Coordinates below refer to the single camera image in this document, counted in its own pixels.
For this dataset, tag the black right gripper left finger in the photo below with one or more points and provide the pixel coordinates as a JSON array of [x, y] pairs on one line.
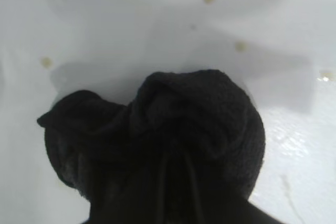
[[131, 203]]

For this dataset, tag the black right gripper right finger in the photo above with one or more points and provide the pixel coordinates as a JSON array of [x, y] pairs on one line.
[[223, 208]]

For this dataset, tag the black cloth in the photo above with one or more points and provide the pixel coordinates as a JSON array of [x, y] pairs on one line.
[[210, 103]]

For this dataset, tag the small brown liquid droplet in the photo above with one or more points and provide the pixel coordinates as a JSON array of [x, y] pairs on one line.
[[46, 62]]

